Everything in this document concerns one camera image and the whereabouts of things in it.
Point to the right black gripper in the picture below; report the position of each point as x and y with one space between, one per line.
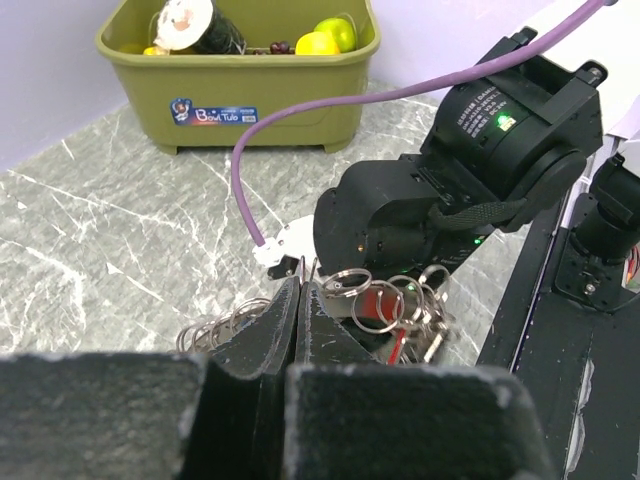
377 217

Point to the yellow pear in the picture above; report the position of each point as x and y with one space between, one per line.
316 43

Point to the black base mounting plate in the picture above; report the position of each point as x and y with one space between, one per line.
580 365

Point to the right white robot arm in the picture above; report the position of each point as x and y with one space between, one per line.
501 150

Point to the red key tag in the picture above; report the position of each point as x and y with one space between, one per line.
380 313

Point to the large metal keyring with keys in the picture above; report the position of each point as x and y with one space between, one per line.
425 319

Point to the green lime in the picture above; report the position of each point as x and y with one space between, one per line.
342 31

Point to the dark red grapes bunch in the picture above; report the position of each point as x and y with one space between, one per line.
275 48

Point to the black can with white lid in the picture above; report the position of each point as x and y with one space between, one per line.
195 27

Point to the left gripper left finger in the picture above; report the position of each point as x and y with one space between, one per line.
117 415

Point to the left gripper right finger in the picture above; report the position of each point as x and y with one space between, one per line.
346 420

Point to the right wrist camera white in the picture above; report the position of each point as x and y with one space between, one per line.
292 248

